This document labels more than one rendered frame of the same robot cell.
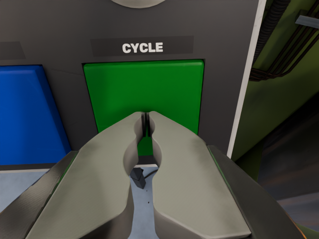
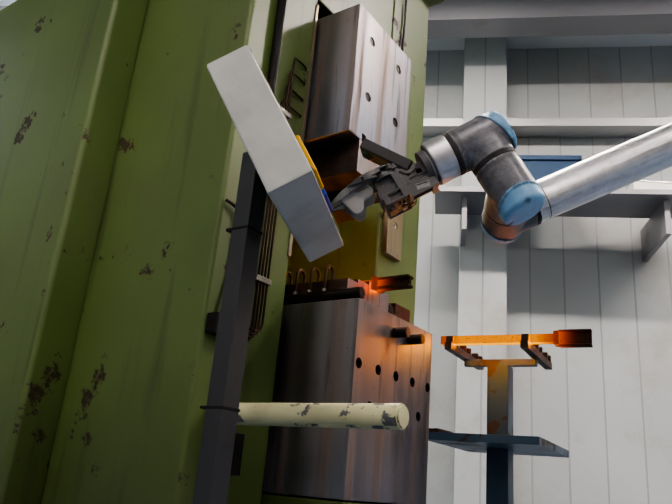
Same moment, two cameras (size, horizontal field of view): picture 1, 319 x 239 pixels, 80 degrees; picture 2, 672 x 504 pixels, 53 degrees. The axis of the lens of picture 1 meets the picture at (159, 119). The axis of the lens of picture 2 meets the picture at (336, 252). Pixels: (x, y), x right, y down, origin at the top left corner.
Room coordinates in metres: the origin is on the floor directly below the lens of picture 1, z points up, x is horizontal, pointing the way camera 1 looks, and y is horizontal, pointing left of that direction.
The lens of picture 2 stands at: (-0.22, 1.20, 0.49)
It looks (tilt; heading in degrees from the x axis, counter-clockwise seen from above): 19 degrees up; 283
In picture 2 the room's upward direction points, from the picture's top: 5 degrees clockwise
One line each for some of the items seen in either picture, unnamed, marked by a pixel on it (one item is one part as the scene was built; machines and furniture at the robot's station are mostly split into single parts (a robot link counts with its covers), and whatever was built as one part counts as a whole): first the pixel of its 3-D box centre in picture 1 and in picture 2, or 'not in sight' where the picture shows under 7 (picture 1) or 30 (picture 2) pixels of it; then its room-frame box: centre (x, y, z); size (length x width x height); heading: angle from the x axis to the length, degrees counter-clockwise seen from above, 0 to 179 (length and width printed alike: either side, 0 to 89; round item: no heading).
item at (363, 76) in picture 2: not in sight; (331, 115); (0.23, -0.56, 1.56); 0.42 x 0.39 x 0.40; 157
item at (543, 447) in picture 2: not in sight; (500, 445); (-0.29, -0.80, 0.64); 0.40 x 0.30 x 0.02; 73
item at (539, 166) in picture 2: not in sight; (531, 184); (-0.55, -2.86, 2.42); 0.55 x 0.41 x 0.22; 2
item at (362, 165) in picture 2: not in sight; (315, 183); (0.24, -0.52, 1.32); 0.42 x 0.20 x 0.10; 157
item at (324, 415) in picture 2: not in sight; (302, 414); (0.10, -0.08, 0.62); 0.44 x 0.05 x 0.05; 157
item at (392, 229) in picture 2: not in sight; (392, 232); (0.04, -0.78, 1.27); 0.09 x 0.02 x 0.17; 67
